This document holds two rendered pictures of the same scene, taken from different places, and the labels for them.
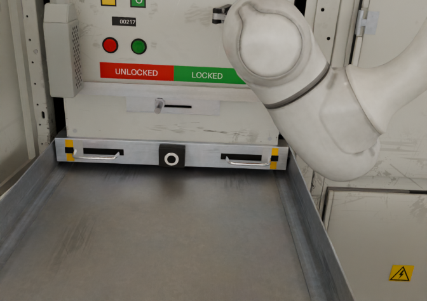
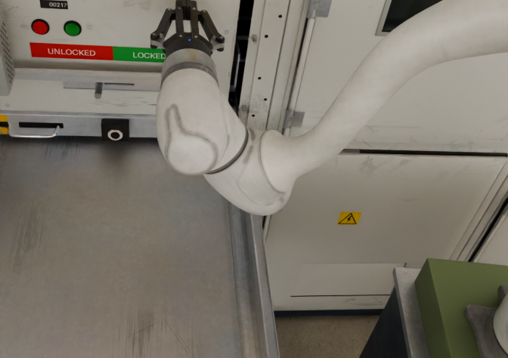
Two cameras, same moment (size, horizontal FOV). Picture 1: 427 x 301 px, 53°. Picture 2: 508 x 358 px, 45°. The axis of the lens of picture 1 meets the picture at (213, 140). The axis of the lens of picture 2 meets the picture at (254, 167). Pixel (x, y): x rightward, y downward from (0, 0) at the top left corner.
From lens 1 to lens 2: 0.54 m
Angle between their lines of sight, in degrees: 23
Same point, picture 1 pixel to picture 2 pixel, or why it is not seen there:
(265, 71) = (187, 171)
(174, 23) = (110, 6)
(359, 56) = (311, 37)
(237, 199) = (183, 178)
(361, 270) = (311, 217)
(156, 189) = (101, 168)
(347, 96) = (258, 171)
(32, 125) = not seen: outside the picture
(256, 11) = (180, 128)
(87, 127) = (20, 102)
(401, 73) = (300, 156)
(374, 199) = not seen: hidden behind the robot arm
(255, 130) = not seen: hidden behind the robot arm
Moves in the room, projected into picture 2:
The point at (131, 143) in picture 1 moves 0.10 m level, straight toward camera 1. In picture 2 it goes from (71, 118) to (75, 149)
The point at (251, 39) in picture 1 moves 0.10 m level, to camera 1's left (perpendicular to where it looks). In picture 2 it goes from (176, 152) to (101, 149)
